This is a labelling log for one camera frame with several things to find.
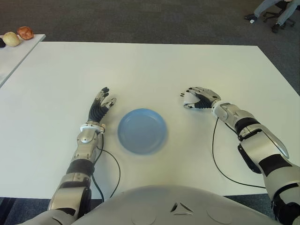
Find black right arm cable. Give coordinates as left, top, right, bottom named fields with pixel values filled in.
left=212, top=117, right=267, bottom=189

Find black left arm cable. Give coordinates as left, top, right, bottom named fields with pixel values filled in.
left=92, top=133, right=121, bottom=202

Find seated person grey trousers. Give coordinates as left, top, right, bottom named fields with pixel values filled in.
left=245, top=0, right=300, bottom=33

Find white side table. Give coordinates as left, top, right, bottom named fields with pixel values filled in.
left=0, top=34, right=46, bottom=89

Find black office chair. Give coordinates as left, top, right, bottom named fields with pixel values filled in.
left=262, top=0, right=296, bottom=29

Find red-brown bread bun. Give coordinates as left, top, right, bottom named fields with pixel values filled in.
left=16, top=26, right=35, bottom=40

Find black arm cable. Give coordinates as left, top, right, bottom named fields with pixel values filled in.
left=212, top=117, right=267, bottom=189
left=92, top=133, right=121, bottom=202

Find white square charger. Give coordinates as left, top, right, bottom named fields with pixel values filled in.
left=180, top=92, right=200, bottom=107

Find robot torso grey shell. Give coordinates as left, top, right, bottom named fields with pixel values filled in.
left=75, top=184, right=282, bottom=225

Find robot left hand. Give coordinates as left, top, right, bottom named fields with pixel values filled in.
left=88, top=86, right=117, bottom=124

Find blue round plate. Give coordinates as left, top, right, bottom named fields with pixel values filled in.
left=117, top=107, right=169, bottom=155

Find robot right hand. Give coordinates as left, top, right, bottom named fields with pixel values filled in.
left=183, top=86, right=222, bottom=110

